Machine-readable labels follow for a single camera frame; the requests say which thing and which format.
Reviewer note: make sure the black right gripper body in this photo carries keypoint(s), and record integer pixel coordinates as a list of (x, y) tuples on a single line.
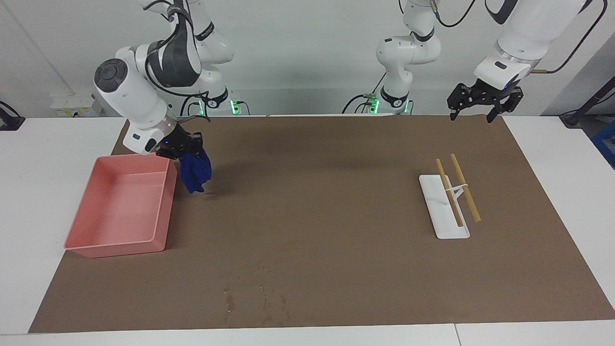
[(177, 144)]

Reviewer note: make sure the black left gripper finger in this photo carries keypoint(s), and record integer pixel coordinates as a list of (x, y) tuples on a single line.
[(460, 98), (508, 106)]

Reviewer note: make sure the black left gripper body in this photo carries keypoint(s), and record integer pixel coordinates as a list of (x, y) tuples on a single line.
[(494, 92)]

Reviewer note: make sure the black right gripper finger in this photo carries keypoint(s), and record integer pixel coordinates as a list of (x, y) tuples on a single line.
[(197, 143), (180, 157)]

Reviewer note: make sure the blue towel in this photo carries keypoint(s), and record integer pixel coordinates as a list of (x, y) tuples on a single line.
[(196, 170)]

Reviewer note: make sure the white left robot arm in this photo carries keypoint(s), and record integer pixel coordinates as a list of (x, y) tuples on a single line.
[(408, 53)]

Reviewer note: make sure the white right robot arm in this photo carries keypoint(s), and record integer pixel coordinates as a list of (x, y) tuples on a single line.
[(129, 96)]

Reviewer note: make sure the white towel rack tray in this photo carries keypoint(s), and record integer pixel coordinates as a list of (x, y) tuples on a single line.
[(439, 211)]

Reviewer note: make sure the pink plastic bin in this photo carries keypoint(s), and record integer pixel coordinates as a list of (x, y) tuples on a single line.
[(125, 206)]

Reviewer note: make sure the black tripod stand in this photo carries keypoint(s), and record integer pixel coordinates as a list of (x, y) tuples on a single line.
[(588, 103)]

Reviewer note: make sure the wooden dowel rod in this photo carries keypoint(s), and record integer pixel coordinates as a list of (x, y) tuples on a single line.
[(468, 194), (451, 199)]

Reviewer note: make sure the blue box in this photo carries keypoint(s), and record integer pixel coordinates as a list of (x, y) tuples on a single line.
[(606, 144)]

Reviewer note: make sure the brown table mat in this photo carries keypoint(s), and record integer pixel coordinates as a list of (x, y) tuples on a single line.
[(336, 216)]

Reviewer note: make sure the black clamp stand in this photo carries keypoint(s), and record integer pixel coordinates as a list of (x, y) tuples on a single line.
[(9, 120)]

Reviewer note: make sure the white wall socket box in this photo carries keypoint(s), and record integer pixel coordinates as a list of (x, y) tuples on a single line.
[(74, 105)]

